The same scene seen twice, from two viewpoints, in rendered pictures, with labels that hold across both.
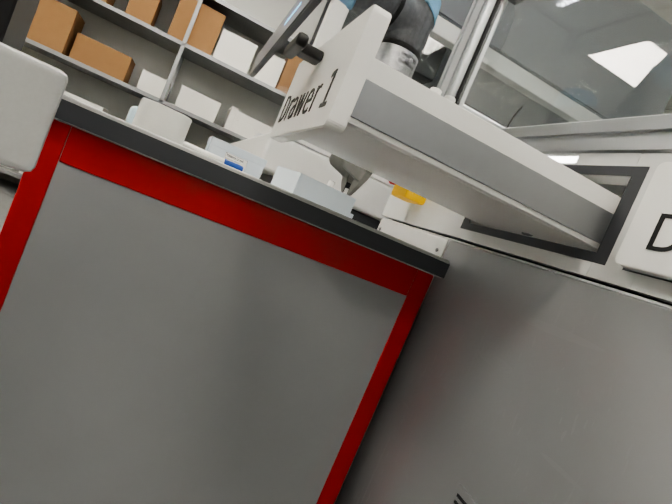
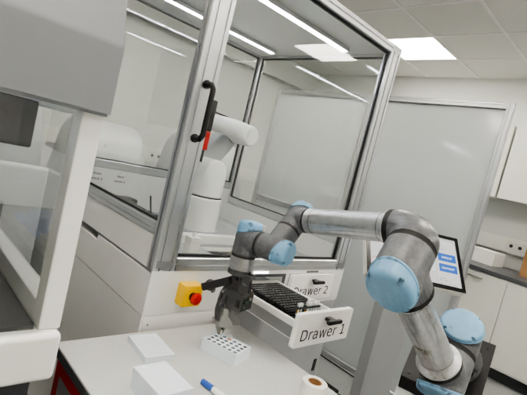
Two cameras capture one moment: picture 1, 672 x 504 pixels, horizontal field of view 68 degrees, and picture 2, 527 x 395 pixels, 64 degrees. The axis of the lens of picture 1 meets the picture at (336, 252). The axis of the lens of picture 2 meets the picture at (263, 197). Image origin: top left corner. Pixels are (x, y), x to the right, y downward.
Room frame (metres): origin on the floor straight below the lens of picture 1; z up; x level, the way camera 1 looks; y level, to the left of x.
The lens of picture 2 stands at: (1.38, 1.19, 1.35)
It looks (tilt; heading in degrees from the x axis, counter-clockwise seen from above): 5 degrees down; 245
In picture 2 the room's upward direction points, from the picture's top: 14 degrees clockwise
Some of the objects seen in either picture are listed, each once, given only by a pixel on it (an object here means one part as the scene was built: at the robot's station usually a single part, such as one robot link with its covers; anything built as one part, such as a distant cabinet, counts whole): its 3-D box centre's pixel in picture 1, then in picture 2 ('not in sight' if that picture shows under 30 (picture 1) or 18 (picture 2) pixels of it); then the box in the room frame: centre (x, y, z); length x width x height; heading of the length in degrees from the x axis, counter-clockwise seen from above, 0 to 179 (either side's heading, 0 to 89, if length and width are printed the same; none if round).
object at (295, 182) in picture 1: (313, 192); (225, 347); (0.87, 0.08, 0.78); 0.12 x 0.08 x 0.04; 127
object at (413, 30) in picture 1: (409, 22); (248, 239); (0.87, 0.04, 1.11); 0.09 x 0.08 x 0.11; 122
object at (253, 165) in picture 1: (233, 159); (160, 387); (1.11, 0.29, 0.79); 0.13 x 0.09 x 0.05; 111
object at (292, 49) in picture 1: (305, 51); (332, 320); (0.55, 0.12, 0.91); 0.07 x 0.04 x 0.01; 20
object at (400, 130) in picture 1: (461, 174); (278, 302); (0.63, -0.11, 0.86); 0.40 x 0.26 x 0.06; 110
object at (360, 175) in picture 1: (355, 167); (231, 320); (0.85, 0.03, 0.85); 0.06 x 0.03 x 0.09; 127
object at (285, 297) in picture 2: not in sight; (280, 302); (0.63, -0.10, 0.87); 0.22 x 0.18 x 0.06; 110
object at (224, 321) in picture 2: (342, 164); (224, 322); (0.89, 0.05, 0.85); 0.06 x 0.03 x 0.09; 127
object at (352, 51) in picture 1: (316, 90); (322, 326); (0.56, 0.09, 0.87); 0.29 x 0.02 x 0.11; 20
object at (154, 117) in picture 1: (162, 122); (313, 388); (0.69, 0.29, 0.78); 0.07 x 0.07 x 0.04
